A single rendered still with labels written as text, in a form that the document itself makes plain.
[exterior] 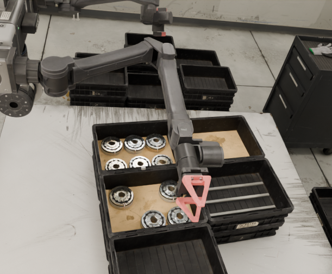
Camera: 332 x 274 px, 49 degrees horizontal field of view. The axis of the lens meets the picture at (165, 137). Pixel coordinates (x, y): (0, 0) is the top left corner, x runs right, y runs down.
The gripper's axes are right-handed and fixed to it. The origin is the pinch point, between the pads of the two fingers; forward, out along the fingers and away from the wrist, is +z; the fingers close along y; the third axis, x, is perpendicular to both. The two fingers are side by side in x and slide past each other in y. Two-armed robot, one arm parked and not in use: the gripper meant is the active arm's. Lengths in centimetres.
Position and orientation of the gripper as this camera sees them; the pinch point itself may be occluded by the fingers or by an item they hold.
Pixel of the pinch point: (197, 211)
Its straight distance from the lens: 88.1
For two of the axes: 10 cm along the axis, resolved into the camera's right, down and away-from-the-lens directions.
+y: -1.6, 7.0, 6.9
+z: 1.3, 7.1, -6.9
